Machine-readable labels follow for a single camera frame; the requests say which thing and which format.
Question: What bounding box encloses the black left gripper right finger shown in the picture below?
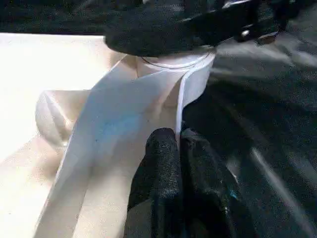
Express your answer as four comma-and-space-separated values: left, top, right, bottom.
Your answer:
179, 127, 258, 238

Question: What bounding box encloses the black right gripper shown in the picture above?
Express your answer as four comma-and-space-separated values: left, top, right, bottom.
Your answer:
183, 0, 317, 46

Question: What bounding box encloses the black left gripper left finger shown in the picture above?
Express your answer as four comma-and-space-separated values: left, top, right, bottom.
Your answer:
124, 127, 185, 238

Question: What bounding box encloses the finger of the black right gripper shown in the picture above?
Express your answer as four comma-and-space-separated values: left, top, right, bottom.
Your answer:
103, 0, 221, 58

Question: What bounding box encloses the white plastic table leg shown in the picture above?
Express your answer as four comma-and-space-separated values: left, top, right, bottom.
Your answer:
136, 46, 216, 70

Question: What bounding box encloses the black plastic mat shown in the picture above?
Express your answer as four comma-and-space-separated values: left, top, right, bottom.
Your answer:
0, 0, 317, 238

